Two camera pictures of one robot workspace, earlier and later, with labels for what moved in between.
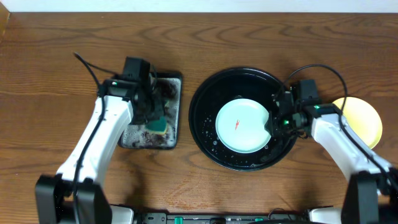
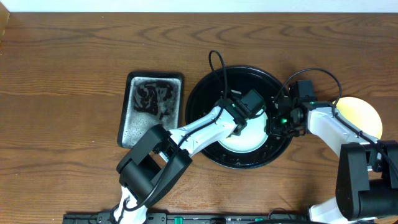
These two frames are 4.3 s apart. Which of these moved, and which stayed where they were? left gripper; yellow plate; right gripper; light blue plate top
Moved: left gripper
Stayed: light blue plate top; yellow plate; right gripper
